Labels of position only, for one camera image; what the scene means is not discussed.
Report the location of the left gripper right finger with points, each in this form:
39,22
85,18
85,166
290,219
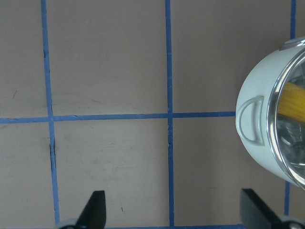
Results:
255,214

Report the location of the yellow corn cob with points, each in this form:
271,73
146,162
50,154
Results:
292,102

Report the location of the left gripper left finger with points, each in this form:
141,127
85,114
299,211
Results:
93,214

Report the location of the mint green electric pot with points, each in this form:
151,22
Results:
253,99

